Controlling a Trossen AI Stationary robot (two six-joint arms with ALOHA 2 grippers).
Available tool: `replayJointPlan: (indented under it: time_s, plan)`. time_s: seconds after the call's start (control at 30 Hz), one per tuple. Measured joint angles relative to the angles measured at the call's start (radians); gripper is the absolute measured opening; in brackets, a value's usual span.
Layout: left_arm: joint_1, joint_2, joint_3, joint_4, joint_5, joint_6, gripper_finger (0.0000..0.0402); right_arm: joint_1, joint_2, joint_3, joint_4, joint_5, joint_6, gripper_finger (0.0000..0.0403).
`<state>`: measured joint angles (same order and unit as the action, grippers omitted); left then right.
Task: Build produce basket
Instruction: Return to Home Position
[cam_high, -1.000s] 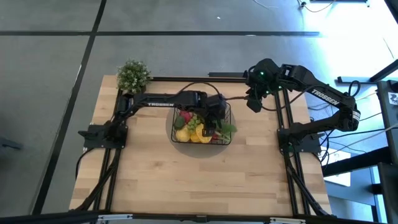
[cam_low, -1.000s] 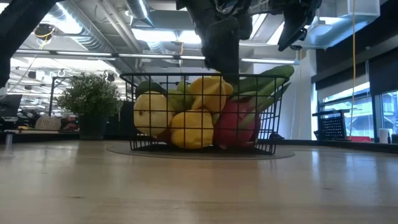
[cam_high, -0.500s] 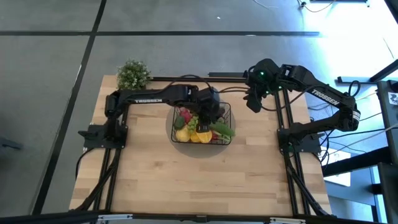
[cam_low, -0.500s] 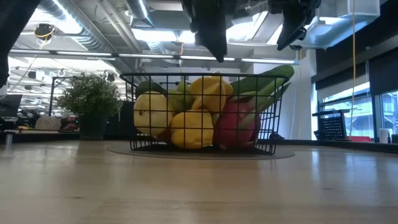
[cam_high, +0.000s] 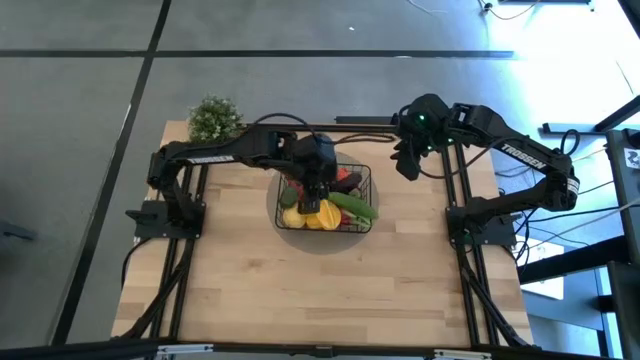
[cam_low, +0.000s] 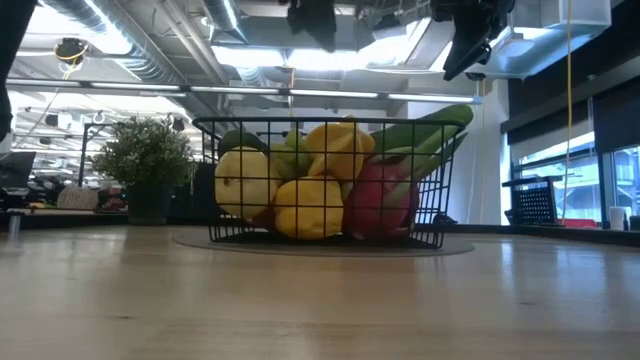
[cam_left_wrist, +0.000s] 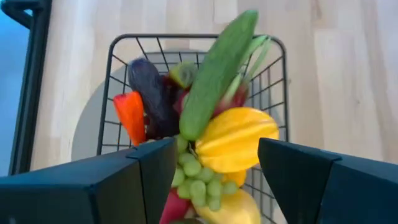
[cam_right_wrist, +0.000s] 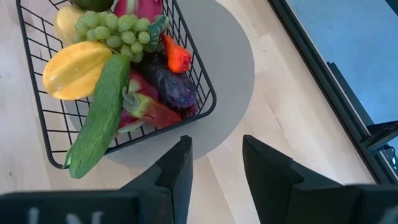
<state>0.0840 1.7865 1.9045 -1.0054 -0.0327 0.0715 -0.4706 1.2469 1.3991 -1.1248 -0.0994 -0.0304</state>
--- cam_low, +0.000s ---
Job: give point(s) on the green cucumber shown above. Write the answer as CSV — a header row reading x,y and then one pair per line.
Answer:
x,y
430,122

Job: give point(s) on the yellow ridged fruit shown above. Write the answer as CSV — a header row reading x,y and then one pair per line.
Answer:
x,y
340,150

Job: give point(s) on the dark container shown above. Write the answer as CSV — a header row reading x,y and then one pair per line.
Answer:
x,y
635,223

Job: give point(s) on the round grey mat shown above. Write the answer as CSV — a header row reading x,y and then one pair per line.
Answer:
x,y
460,248

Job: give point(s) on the white cup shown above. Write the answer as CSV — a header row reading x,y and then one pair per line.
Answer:
x,y
618,220

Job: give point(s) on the yellow pear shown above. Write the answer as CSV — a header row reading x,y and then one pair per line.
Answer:
x,y
245,185

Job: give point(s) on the pink dragon fruit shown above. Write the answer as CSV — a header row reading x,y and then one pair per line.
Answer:
x,y
375,200

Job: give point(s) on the black perforated bin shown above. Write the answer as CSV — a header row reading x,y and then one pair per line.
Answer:
x,y
532,202

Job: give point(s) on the black monitor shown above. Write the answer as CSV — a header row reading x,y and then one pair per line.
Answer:
x,y
17,170

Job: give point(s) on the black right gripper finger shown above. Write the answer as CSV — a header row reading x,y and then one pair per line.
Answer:
x,y
470,45

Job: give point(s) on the red grape bunch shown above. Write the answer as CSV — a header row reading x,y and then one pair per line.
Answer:
x,y
264,219

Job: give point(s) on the long linear ceiling light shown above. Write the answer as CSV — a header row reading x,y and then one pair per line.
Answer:
x,y
240,90

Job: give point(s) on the red flat object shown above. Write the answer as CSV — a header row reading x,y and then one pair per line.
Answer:
x,y
580,223

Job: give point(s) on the white woven object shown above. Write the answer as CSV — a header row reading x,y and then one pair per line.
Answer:
x,y
77,199

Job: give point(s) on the green grape bunch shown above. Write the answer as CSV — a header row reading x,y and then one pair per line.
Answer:
x,y
292,160

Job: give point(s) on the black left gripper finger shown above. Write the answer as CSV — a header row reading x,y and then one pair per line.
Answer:
x,y
324,37

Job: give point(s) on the small potted green plant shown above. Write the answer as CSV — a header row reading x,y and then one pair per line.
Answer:
x,y
145,150

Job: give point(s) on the black ceiling dome device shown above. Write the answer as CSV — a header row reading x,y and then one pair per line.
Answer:
x,y
71,50

